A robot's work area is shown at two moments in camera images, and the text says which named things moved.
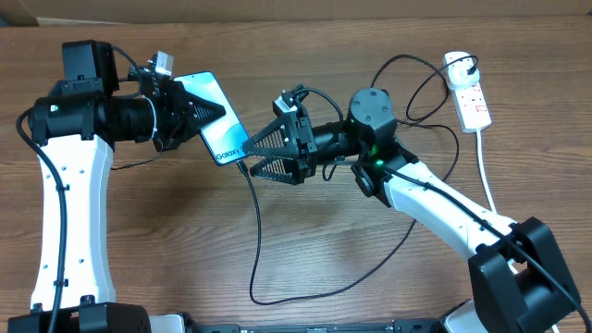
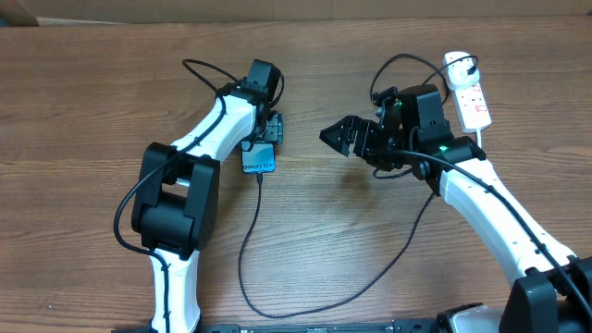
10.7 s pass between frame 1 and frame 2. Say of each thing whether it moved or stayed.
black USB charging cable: moved
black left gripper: moved
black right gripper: moved
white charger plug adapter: stayed
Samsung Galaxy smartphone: moved
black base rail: stayed
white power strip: stayed
